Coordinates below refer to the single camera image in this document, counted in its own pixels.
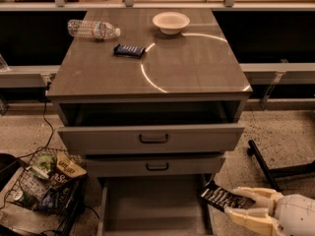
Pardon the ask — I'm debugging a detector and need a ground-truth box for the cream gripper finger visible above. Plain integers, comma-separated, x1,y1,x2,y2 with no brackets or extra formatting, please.
232,187,284,210
224,207,282,236

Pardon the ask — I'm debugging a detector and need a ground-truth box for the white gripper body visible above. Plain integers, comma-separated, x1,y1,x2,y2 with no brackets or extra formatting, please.
275,194,315,236

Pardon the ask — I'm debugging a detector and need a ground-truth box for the chocolate rxbar wrapper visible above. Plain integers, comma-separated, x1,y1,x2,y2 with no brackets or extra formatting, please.
201,181,255,211

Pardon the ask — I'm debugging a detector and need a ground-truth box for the open bottom drawer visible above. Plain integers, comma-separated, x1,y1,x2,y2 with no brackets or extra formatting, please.
96,175,214,236

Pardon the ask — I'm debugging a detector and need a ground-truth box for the grey drawer cabinet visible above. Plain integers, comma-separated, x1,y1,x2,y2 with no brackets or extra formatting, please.
45,7,254,236

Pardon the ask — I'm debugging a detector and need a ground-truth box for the black chair base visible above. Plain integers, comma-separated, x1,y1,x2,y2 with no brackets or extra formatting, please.
246,139,315,193

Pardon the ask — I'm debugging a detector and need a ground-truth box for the white paper bowl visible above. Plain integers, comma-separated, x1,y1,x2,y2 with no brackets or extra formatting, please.
153,12,190,35

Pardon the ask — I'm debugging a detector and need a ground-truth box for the tan chip bag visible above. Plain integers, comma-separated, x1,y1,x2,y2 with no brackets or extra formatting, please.
56,152,87,178

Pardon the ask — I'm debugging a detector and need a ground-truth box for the blue snack bar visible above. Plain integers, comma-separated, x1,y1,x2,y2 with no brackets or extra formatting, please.
113,44,146,58

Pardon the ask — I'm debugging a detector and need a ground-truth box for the green snack bag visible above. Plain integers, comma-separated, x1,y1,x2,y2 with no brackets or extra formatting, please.
31,154,56,180

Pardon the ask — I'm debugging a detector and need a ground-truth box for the clear plastic water bottle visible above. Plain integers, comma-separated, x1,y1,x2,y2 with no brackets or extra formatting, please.
67,20,121,40

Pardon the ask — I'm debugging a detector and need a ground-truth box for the middle drawer with handle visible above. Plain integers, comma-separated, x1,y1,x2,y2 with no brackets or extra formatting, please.
84,154,225,177

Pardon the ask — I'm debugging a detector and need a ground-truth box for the drawer with handle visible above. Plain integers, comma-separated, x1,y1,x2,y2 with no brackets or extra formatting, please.
58,123,244,155
84,154,225,177

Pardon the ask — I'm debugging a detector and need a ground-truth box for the top drawer with handle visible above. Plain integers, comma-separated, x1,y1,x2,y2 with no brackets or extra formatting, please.
58,123,244,155

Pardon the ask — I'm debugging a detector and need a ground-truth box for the wire basket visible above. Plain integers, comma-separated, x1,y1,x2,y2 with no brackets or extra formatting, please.
5,147,87,236

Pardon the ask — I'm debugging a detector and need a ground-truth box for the black power cable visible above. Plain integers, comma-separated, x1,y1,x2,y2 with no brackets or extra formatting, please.
0,82,55,211

